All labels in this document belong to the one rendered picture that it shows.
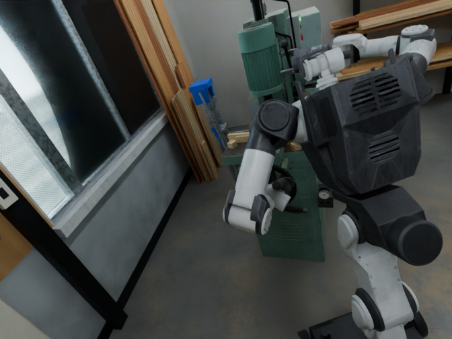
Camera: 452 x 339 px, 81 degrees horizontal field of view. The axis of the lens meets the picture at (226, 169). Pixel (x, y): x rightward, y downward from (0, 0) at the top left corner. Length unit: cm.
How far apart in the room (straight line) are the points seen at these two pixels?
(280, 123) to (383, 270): 61
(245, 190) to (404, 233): 39
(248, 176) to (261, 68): 75
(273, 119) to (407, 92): 31
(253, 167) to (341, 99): 27
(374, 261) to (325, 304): 90
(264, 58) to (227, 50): 249
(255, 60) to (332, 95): 74
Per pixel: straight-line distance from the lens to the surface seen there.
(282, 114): 74
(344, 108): 69
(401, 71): 77
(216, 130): 226
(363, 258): 101
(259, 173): 74
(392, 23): 337
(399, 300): 113
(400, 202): 85
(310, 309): 187
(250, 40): 135
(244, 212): 76
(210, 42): 387
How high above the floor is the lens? 165
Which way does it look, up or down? 31 degrees down
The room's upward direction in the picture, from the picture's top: 18 degrees counter-clockwise
